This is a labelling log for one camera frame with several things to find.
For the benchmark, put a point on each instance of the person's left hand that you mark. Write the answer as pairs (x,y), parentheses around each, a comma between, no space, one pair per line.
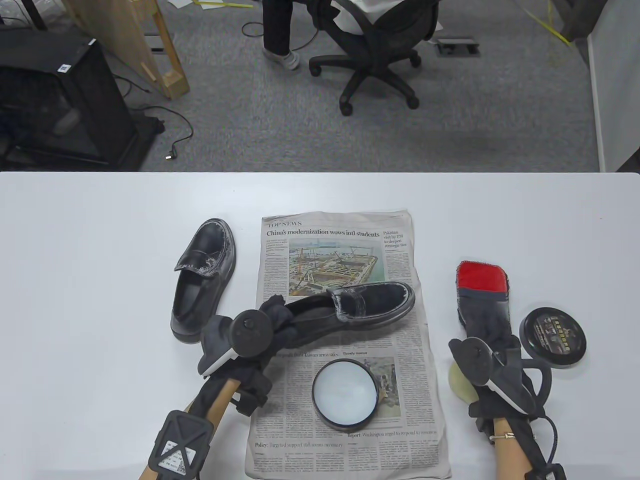
(280,315)

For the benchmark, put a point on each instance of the person's right hand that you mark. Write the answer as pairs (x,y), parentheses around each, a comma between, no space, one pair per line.
(510,370)

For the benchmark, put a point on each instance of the black cream jar lid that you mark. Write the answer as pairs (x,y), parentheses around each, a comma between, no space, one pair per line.
(552,337)

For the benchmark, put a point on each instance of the light wooden frame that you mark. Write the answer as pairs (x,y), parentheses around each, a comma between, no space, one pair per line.
(125,30)

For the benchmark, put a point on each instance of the white partition panel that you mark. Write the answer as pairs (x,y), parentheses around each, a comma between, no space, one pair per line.
(615,75)

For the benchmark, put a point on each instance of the black left wrist camera module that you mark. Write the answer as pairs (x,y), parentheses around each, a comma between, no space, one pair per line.
(182,445)

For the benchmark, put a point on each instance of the red and grey polishing mitt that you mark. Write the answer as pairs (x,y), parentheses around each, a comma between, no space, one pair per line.
(482,300)

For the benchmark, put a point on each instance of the grey floor outlet box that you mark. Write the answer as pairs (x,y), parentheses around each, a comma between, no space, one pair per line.
(457,46)

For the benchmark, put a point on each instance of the printed newspaper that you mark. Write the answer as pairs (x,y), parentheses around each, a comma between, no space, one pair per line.
(325,250)

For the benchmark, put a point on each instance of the round yellow polishing sponge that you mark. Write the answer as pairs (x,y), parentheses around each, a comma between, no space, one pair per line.
(460,385)

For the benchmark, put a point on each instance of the black mesh cabinet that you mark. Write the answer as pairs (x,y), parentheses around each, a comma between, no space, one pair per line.
(60,100)

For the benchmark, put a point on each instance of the black swivel office chair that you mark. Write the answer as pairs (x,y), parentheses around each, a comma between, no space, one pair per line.
(375,55)

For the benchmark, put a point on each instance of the black leather loafer shoe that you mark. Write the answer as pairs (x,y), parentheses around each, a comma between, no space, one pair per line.
(200,295)
(370,305)

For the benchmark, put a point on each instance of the yellow floor tape strip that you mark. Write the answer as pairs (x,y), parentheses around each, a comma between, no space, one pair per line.
(547,25)

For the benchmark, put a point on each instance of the black white hand controller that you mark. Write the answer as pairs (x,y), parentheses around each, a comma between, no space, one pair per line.
(252,332)
(472,360)

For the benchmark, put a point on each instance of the black white left hand controller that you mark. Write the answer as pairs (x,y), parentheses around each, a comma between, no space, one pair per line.
(252,332)

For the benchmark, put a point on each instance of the black white right hand controller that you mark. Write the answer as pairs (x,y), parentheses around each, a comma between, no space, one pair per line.
(472,360)

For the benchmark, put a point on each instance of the black right wrist camera module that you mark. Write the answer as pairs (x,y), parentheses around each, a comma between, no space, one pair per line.
(547,472)

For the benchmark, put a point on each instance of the round leather care cream jar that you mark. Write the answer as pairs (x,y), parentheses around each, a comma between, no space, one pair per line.
(345,392)

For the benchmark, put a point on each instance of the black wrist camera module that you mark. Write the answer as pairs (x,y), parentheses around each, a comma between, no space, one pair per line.
(182,445)
(547,472)

